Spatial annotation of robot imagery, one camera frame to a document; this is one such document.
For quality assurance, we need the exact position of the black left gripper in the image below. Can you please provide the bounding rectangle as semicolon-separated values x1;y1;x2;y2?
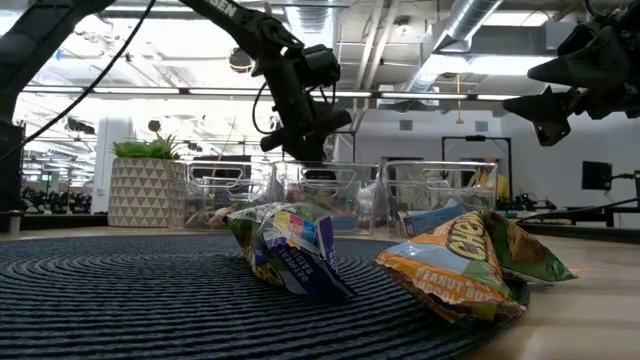
258;49;354;163

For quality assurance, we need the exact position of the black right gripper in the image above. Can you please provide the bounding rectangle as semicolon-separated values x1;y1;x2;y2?
502;0;640;148

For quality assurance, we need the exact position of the small light blue granola bar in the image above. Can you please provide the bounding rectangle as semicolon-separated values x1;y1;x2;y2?
343;213;374;234

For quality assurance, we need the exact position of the purple oatmeal raisin granola bar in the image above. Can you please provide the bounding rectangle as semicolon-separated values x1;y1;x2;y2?
226;201;358;303

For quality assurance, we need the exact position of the orange Chex snack bag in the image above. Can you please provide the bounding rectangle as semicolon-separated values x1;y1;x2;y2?
374;209;580;325

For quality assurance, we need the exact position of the clear plastic bin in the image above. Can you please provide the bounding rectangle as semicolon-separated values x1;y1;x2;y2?
172;159;277;233
273;160;384;236
382;159;500;240

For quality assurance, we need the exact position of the black monitor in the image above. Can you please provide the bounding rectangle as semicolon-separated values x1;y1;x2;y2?
581;160;614;192

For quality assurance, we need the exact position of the ceiling light strip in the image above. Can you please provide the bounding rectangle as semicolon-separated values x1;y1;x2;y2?
19;85;521;103

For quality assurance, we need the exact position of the yellow hanging pendant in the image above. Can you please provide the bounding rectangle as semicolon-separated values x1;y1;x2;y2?
454;73;465;126

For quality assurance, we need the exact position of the person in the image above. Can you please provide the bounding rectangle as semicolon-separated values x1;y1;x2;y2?
472;164;510;201

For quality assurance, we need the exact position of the black background bench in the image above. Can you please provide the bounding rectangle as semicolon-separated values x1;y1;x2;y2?
497;199;640;229

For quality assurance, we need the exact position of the succulent in triangle-pattern pot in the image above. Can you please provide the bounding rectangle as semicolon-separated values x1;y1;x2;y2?
107;133;188;229

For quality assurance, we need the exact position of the round dark blue woven placemat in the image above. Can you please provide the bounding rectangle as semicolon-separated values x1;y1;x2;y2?
0;233;531;360

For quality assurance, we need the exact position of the black cabinet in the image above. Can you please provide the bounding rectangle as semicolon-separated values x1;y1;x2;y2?
0;121;26;214

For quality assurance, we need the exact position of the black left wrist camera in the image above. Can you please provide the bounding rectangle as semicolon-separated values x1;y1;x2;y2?
299;43;342;90

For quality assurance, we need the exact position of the black background rig frame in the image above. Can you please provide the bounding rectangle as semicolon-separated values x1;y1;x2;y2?
441;134;514;206

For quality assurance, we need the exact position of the silver ventilation duct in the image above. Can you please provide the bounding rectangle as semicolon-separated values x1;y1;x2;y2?
399;0;504;96
284;0;342;49

